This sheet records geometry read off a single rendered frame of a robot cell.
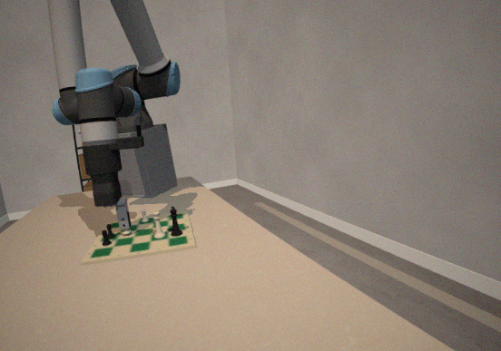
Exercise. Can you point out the green and cream chessboard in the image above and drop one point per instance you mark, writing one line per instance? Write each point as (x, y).
(141, 242)

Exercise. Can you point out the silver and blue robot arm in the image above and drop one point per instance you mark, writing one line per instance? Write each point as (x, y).
(99, 96)

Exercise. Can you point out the white chess king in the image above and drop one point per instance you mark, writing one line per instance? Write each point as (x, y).
(159, 233)

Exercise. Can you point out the black pawn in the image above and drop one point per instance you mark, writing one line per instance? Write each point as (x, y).
(110, 234)
(106, 241)

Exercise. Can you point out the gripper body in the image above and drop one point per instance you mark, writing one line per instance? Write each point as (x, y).
(102, 158)

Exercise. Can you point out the black chess king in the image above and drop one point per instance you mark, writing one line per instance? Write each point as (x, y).
(176, 231)

